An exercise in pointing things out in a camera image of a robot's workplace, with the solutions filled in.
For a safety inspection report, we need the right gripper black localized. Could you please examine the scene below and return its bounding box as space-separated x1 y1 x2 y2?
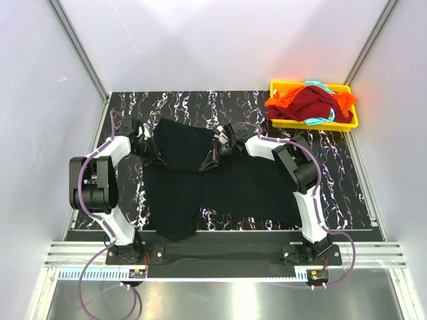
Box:
200 139 237 172

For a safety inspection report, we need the black t shirt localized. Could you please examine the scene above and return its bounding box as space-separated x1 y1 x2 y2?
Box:
143 118 302 241

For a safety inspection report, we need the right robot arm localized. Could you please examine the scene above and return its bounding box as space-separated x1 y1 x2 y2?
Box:
199 122 332 265

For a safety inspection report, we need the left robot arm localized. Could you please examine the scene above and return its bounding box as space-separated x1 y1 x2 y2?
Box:
69 118 161 264

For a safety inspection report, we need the yellow plastic bin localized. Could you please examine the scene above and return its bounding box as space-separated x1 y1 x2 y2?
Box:
265 81 358 132

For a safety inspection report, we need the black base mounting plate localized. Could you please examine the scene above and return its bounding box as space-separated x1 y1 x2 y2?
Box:
106 229 344 279

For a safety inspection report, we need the teal t shirt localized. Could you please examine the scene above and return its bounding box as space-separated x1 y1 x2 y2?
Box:
304 81 335 125

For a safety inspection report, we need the dark red t shirt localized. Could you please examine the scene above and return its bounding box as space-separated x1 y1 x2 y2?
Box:
266 85 354 123

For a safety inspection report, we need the orange t shirt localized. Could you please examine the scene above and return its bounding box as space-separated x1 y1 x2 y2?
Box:
264 87 359 118

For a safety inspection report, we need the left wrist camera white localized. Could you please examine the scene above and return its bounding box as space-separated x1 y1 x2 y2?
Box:
137 123 151 140

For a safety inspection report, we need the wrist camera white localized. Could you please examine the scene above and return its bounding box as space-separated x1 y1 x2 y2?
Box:
214 125 229 143
137 123 151 140

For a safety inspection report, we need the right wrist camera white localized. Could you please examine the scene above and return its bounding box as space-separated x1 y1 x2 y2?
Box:
214 125 229 143

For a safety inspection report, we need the aluminium frame post left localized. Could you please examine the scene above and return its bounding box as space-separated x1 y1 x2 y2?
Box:
47 0 109 103

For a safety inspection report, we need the aluminium frame post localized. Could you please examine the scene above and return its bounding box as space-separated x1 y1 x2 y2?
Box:
344 0 400 87
47 0 109 103

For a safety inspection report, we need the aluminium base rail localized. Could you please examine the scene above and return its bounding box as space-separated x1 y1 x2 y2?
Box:
44 241 406 268

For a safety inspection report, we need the white slotted cable duct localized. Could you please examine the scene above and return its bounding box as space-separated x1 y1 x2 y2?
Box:
59 267 308 283

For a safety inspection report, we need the aluminium frame post right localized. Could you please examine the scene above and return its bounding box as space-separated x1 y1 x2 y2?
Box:
344 0 400 87

